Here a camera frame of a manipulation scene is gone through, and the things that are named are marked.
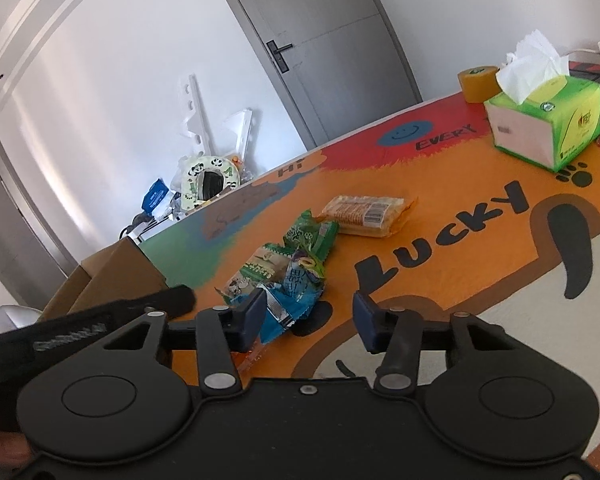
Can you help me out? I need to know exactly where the black shoe rack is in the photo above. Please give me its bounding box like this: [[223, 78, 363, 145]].
[[120, 212, 156, 243]]

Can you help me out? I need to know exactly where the blue snack packet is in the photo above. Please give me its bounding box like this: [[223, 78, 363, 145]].
[[229, 280, 327, 345]]

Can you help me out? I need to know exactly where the white chair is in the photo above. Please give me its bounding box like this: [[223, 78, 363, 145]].
[[0, 305, 42, 332]]

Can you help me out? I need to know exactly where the blue plastic bag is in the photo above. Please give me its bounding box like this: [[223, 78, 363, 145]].
[[142, 178, 174, 212]]

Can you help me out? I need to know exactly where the short white foam board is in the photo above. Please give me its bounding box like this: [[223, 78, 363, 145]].
[[222, 108, 256, 162]]

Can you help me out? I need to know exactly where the small blue-green snack packet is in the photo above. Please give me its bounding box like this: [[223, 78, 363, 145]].
[[287, 252, 329, 292]]

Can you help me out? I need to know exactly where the orange biscuit packet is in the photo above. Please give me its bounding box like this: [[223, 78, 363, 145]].
[[316, 195, 420, 239]]

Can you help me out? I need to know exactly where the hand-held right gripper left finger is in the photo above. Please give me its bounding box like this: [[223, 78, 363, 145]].
[[102, 290, 269, 395]]

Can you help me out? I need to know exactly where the brown cardboard box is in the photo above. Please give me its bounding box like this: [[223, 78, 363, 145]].
[[40, 237, 169, 322]]

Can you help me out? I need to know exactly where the black door handle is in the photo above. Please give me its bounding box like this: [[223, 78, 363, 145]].
[[266, 40, 294, 74]]

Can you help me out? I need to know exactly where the grey door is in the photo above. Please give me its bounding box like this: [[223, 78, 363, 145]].
[[204, 0, 424, 151]]

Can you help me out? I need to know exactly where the grey door frame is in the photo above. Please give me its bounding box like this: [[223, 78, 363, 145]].
[[0, 139, 77, 282]]

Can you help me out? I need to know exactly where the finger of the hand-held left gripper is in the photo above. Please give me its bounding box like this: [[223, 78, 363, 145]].
[[119, 284, 197, 319]]

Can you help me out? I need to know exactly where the panda print toilet seat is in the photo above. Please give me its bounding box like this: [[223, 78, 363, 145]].
[[177, 154, 242, 212]]

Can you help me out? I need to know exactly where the orange snack packet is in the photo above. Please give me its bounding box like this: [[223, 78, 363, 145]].
[[230, 337, 267, 377]]

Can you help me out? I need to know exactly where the brown tape roll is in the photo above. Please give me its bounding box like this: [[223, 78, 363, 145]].
[[457, 65, 504, 105]]

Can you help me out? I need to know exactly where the green tissue box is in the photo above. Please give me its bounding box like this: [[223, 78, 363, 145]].
[[483, 30, 600, 171]]

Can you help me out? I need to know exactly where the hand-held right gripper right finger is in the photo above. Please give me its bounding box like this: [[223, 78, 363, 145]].
[[352, 290, 511, 395]]

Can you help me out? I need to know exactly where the colourful cat table mat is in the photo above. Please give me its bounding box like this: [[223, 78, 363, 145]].
[[139, 60, 600, 480]]

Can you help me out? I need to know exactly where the tall white foam board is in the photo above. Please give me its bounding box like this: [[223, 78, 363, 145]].
[[177, 73, 216, 157]]

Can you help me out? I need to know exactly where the green cartoon snack packet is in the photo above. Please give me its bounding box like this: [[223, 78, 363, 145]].
[[215, 242, 294, 307]]

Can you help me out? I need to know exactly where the person's left hand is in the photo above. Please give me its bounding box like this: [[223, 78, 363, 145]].
[[0, 432, 34, 471]]

